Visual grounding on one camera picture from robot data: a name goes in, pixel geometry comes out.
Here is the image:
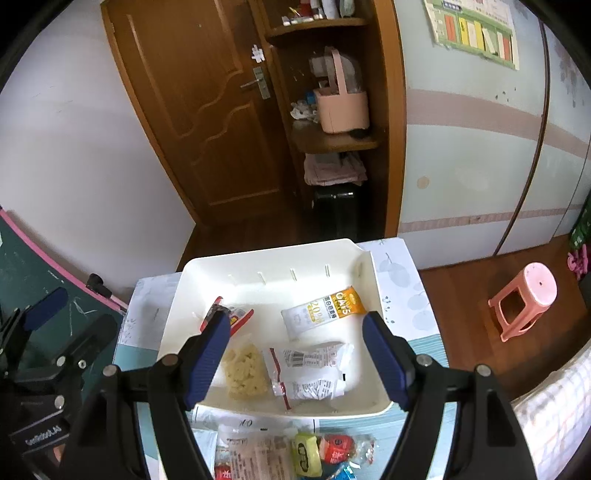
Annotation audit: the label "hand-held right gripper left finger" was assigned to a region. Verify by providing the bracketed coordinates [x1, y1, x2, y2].
[62, 310, 232, 480]

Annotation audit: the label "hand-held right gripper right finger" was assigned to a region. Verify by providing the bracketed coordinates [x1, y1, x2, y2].
[362, 311, 532, 480]

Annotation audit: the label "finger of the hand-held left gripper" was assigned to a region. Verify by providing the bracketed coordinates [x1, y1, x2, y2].
[9, 287, 69, 334]
[54, 315, 118, 371]

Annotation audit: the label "red and clear snack packet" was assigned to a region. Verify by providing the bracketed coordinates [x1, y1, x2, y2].
[318, 433, 377, 464]

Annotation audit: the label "white plastic bin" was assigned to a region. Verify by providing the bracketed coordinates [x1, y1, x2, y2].
[158, 238, 398, 418]

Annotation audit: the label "yellow-green snack packet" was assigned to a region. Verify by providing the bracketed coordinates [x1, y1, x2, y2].
[292, 431, 324, 477]

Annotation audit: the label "clear bag of yellow snacks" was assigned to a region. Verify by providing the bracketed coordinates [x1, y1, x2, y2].
[222, 339, 271, 401]

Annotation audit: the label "white printed snack packet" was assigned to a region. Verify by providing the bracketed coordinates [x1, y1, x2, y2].
[262, 342, 354, 411]

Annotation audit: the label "white and orange snack packet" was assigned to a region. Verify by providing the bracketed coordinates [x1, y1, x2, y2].
[281, 285, 366, 341]

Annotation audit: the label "large clear snack packet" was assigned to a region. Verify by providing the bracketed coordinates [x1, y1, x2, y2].
[215, 422, 298, 480]

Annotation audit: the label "blue snack packet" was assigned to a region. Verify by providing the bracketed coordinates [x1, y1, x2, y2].
[323, 462, 370, 480]

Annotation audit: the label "black suitcase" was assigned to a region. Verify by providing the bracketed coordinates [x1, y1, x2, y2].
[313, 182, 370, 243]

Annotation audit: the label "pink plastic stool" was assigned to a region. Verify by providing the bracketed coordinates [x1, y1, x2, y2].
[488, 262, 558, 342]

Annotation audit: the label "white checked blanket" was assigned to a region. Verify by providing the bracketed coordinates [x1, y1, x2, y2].
[512, 344, 591, 480]

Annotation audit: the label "folded pink cloths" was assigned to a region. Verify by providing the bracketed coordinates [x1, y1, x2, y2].
[303, 152, 369, 186]

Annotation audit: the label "brown wooden shelf unit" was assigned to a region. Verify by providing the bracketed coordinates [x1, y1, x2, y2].
[249, 0, 407, 241]

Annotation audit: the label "brown wooden door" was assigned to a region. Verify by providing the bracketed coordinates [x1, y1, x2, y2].
[100, 0, 296, 227]

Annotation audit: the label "green bag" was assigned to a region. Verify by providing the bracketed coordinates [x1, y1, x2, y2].
[569, 217, 591, 252]

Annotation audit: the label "group of small bottles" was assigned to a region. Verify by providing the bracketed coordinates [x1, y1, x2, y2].
[281, 0, 357, 27]

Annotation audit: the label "green chalkboard with pink frame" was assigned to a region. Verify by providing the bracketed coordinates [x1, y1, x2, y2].
[0, 208, 130, 370]

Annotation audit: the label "pink basket with handle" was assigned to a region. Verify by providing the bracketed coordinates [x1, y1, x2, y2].
[314, 46, 370, 134]

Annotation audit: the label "metal door handle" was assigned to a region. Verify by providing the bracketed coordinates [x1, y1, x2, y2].
[240, 66, 271, 99]

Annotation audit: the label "wall poster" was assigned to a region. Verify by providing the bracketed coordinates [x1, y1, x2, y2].
[424, 0, 520, 71]

